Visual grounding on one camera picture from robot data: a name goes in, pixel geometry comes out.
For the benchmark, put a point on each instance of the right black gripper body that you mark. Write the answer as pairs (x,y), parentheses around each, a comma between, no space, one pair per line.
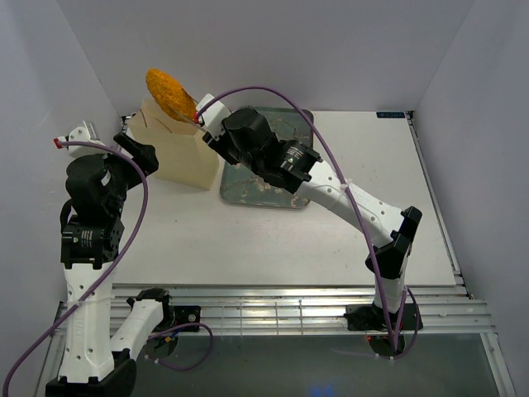
(224,146)

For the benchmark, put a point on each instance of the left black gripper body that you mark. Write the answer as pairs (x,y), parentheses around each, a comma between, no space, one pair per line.
(118,173)

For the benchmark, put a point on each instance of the beige paper bag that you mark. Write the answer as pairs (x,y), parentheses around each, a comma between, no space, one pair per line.
(183,156)

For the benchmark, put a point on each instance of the metal tongs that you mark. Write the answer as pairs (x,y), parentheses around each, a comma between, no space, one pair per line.
(180,117)

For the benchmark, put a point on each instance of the orange crumbed oval bread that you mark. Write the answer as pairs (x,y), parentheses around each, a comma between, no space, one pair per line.
(168,91)

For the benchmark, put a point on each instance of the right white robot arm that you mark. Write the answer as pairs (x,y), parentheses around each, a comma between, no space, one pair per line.
(300,170)

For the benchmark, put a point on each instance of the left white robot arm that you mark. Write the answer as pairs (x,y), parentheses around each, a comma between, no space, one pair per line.
(95,363)

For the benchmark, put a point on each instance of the floral teal serving tray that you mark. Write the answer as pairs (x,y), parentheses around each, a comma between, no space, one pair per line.
(241,187)

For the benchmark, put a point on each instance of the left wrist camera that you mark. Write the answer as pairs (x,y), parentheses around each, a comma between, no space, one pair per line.
(83,132)

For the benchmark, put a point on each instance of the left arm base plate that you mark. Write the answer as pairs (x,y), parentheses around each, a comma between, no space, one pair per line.
(179,315)

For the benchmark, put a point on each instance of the aluminium rail frame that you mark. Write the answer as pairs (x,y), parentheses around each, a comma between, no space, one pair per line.
(310,311)

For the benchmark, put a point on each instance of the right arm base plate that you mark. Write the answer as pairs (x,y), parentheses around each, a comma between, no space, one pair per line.
(371,318)

